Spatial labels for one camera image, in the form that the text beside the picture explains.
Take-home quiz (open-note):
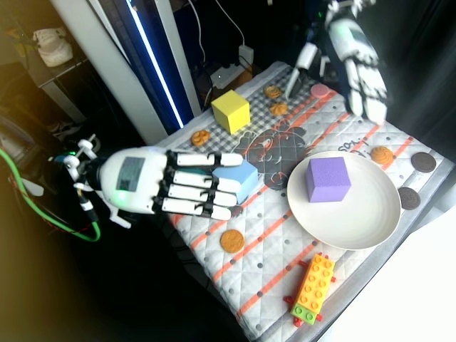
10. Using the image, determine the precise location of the grey quilt with bear print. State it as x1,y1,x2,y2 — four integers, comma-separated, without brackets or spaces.
156,61,446,334

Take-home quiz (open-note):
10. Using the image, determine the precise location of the chocolate sandwich cookie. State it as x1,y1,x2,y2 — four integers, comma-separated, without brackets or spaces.
398,187,422,211
410,152,437,174

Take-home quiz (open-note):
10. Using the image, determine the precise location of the flat round orange biscuit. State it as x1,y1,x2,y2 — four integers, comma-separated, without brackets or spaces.
219,229,246,254

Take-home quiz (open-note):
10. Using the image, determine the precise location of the white power strip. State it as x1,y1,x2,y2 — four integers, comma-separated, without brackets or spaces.
209,63,245,90

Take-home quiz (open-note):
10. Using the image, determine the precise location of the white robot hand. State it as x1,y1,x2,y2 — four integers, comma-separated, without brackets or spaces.
284,17,389,125
100,145,247,222

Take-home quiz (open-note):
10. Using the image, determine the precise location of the orange swirl cookie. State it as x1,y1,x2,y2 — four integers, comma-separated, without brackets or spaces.
370,145,395,165

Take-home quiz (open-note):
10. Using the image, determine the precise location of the green cable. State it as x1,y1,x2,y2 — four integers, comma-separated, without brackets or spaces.
0,147,103,243

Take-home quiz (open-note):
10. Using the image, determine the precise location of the dark curtain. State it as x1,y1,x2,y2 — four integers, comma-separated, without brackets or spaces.
370,0,456,150

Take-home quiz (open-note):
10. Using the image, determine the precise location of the purple foam cube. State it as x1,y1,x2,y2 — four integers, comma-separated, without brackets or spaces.
305,156,352,204

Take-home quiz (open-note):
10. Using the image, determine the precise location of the white round plate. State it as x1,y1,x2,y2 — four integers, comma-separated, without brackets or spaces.
286,151,403,252

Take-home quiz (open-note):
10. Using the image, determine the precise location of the yellow foam cube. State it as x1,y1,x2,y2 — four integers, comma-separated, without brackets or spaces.
210,89,251,135

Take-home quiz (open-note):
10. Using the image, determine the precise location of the blue foam cube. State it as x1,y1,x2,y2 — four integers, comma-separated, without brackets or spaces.
212,160,259,206

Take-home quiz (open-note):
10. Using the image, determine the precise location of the white plug adapter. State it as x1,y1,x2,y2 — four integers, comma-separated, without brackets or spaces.
237,44,254,67

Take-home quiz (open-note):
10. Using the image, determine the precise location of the white cable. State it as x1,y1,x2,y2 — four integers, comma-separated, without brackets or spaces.
213,0,247,47
187,0,208,64

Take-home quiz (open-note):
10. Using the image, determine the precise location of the white pillar with light strip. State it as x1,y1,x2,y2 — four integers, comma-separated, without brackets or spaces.
49,0,202,145

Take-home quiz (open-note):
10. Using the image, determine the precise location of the orange green red brick train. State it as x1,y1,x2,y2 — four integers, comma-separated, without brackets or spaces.
283,252,338,327

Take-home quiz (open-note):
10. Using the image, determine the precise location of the metal shelf rack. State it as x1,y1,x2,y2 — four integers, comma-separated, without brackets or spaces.
14,31,93,124

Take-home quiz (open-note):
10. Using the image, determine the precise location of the pretzel shaped cookie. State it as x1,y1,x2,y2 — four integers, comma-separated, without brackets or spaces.
191,130,212,147

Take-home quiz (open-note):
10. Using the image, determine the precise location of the white shoe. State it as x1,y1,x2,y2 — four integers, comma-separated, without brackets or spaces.
33,27,74,68

